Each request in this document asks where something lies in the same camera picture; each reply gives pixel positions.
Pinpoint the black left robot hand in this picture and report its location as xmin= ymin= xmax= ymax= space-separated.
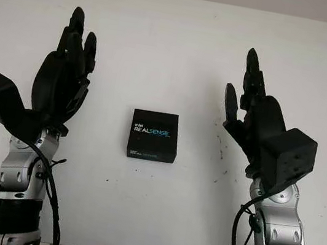
xmin=26 ymin=1 xmax=103 ymax=134

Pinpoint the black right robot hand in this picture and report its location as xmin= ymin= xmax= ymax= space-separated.
xmin=211 ymin=45 xmax=299 ymax=184

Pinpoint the black RealSense box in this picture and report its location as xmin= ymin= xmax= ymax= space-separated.
xmin=125 ymin=107 xmax=183 ymax=165

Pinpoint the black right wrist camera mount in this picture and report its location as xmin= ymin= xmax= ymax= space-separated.
xmin=255 ymin=123 xmax=321 ymax=196

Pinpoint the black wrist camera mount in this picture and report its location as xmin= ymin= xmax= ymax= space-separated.
xmin=0 ymin=71 xmax=76 ymax=149
xmin=255 ymin=123 xmax=321 ymax=196

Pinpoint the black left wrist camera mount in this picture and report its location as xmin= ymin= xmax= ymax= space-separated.
xmin=0 ymin=71 xmax=76 ymax=149

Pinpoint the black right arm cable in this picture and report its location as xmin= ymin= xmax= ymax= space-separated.
xmin=230 ymin=183 xmax=275 ymax=245

